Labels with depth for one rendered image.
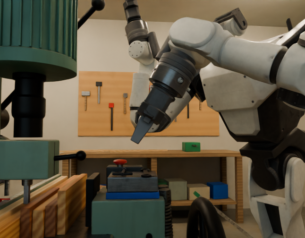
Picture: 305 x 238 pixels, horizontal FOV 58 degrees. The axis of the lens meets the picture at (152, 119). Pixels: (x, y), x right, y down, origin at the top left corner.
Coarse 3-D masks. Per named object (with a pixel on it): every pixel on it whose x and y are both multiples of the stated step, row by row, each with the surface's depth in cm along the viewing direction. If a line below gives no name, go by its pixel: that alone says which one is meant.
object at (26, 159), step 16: (0, 144) 49; (16, 144) 49; (32, 144) 49; (48, 144) 49; (0, 160) 49; (16, 160) 49; (32, 160) 49; (48, 160) 49; (0, 176) 49; (16, 176) 49; (32, 176) 49; (48, 176) 49
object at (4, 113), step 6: (96, 0) 67; (102, 0) 68; (96, 6) 68; (102, 6) 68; (90, 12) 68; (84, 18) 68; (78, 24) 68; (12, 96) 66; (6, 102) 66; (6, 114) 67; (0, 120) 64; (6, 120) 67; (0, 126) 66
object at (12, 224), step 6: (66, 180) 83; (60, 186) 74; (12, 216) 47; (18, 216) 47; (0, 222) 44; (6, 222) 44; (12, 222) 44; (18, 222) 46; (0, 228) 41; (6, 228) 42; (12, 228) 44; (18, 228) 46; (0, 234) 40; (6, 234) 42; (12, 234) 44; (18, 234) 46
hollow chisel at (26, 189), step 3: (24, 186) 52; (27, 186) 52; (24, 189) 52; (27, 189) 52; (24, 192) 52; (27, 192) 52; (24, 195) 52; (27, 195) 52; (24, 198) 51; (27, 198) 52; (24, 201) 51; (27, 201) 51
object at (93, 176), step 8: (96, 176) 57; (88, 184) 52; (96, 184) 56; (88, 192) 52; (96, 192) 56; (104, 192) 56; (88, 200) 52; (88, 208) 52; (88, 216) 52; (88, 224) 52
